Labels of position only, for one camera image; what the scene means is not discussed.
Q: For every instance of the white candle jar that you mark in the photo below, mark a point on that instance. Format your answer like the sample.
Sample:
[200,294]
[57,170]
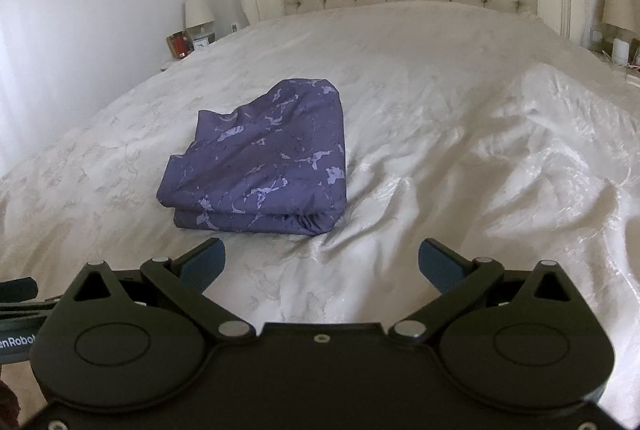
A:
[620,51]

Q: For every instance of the small white alarm clock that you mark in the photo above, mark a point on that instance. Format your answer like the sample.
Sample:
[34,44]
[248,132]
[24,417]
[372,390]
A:
[200,43]

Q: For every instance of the right bedside table lamp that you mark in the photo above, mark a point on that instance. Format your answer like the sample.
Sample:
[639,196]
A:
[618,20]

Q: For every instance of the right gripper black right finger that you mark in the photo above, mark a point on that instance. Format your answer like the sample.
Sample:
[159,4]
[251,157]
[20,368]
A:
[512,337]

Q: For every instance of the purple marble-pattern hooded jacket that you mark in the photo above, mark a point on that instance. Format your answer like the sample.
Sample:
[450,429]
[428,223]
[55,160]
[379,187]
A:
[274,165]

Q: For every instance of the cream embroidered bedspread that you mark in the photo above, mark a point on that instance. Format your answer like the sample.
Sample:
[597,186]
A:
[483,130]

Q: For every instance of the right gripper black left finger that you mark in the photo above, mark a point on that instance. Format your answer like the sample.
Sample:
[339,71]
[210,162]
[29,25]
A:
[131,337]

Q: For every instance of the red picture frame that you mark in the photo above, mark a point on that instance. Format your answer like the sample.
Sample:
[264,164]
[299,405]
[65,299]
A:
[180,45]

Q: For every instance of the white bedside table lamp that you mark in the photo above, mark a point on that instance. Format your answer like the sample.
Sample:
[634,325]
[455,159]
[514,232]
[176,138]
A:
[199,18]

